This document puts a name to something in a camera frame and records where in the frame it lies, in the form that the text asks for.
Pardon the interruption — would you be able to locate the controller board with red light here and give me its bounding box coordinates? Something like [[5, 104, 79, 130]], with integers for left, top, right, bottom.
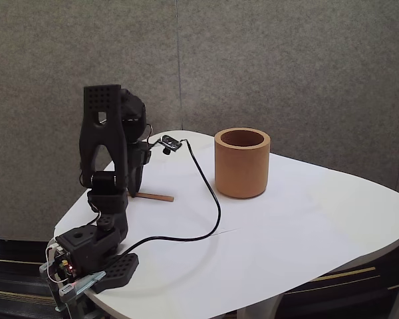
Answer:
[[54, 247, 78, 278]]

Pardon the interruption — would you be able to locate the brown cylindrical pen holder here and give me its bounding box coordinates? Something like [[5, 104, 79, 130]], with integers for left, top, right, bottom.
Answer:
[[214, 127, 271, 199]]

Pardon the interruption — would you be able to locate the thin black wrist wire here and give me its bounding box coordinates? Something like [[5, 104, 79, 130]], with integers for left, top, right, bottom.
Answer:
[[142, 122, 161, 148]]

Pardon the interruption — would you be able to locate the beige wooden pen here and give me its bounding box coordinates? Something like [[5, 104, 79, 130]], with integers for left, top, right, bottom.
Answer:
[[136, 192, 175, 203]]

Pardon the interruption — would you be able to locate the grey table clamp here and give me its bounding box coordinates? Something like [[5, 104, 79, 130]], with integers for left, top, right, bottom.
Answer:
[[39, 269, 107, 313]]

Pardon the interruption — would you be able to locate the black camera cable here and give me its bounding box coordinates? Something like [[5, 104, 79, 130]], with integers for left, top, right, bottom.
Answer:
[[118, 138, 222, 260]]

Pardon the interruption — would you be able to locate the black camera circuit board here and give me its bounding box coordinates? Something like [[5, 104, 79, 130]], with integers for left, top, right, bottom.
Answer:
[[158, 134, 183, 156]]

